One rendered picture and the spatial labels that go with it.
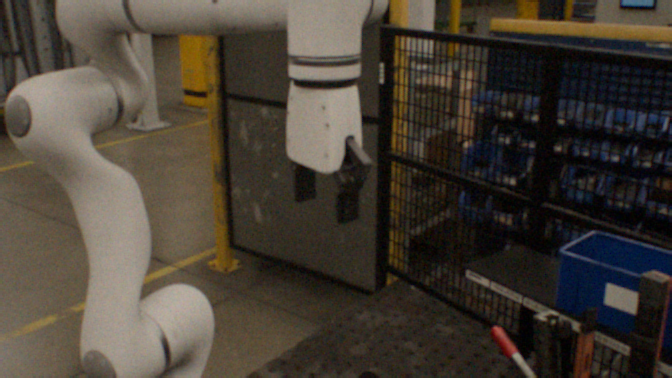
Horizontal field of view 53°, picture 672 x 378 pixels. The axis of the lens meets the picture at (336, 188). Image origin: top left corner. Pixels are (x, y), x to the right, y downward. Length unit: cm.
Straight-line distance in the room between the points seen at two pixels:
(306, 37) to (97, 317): 55
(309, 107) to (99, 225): 42
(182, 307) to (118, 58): 41
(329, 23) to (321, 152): 15
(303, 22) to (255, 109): 287
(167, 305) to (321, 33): 56
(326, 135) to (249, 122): 291
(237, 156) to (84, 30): 285
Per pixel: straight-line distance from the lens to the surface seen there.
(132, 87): 109
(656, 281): 134
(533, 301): 158
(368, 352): 195
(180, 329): 113
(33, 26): 868
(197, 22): 86
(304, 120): 80
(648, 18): 756
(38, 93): 101
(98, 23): 98
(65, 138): 101
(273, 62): 348
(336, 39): 76
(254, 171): 373
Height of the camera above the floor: 173
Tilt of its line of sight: 18 degrees down
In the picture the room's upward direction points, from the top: straight up
